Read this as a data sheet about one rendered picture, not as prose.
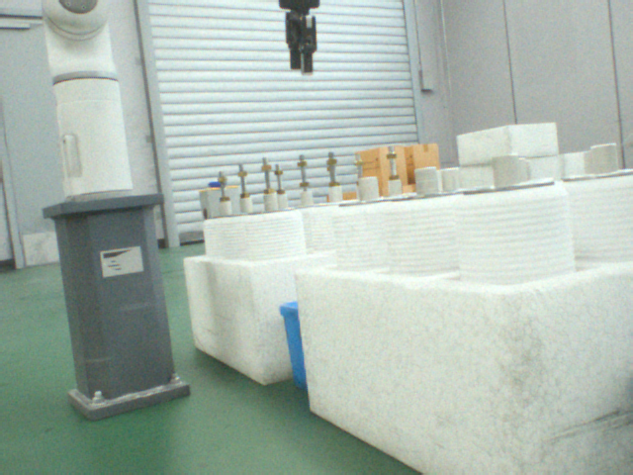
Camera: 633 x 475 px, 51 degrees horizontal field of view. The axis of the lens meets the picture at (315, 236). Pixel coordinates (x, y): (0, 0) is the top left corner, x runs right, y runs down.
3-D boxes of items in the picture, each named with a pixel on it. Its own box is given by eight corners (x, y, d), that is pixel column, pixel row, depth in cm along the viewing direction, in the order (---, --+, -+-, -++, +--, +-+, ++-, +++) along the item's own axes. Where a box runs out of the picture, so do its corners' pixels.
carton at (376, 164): (407, 184, 503) (404, 144, 501) (384, 187, 490) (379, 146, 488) (383, 188, 528) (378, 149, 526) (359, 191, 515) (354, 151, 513)
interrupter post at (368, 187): (367, 206, 77) (363, 177, 77) (356, 207, 79) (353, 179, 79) (384, 204, 78) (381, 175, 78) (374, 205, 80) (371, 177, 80)
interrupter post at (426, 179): (425, 201, 66) (421, 167, 66) (411, 202, 69) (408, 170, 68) (445, 198, 67) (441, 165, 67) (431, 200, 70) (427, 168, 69)
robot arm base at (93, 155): (76, 201, 93) (59, 78, 92) (62, 205, 101) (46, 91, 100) (141, 195, 98) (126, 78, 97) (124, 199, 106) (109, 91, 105)
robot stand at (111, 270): (91, 422, 91) (60, 202, 89) (67, 401, 103) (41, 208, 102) (192, 394, 99) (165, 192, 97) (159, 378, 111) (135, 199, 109)
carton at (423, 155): (441, 181, 522) (437, 142, 521) (417, 183, 511) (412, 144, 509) (417, 184, 548) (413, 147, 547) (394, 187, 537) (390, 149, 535)
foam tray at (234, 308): (263, 386, 98) (248, 265, 97) (194, 347, 134) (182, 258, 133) (474, 335, 115) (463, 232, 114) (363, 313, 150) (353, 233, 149)
